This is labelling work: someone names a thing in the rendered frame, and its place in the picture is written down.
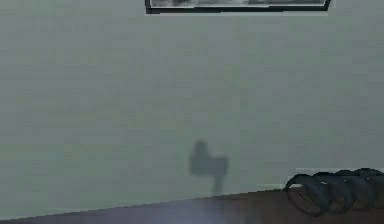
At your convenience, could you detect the black pitch fork blade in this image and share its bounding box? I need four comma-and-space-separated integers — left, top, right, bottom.
283, 167, 384, 217

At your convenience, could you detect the black framed wall picture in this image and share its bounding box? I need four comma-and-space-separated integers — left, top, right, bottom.
144, 0, 333, 15

